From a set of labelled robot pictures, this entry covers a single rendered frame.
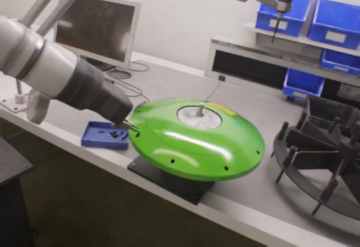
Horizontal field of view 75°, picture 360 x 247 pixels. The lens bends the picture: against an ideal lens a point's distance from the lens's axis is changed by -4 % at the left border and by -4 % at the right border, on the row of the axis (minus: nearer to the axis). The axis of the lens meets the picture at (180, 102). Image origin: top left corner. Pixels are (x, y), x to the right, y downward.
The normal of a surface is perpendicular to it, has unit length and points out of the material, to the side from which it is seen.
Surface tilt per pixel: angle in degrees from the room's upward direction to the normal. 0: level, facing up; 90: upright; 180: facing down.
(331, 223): 0
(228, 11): 90
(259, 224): 0
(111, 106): 79
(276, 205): 0
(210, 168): 25
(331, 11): 90
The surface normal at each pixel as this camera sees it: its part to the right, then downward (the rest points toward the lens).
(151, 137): -0.16, -0.75
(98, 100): 0.58, 0.53
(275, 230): 0.15, -0.88
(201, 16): -0.41, 0.35
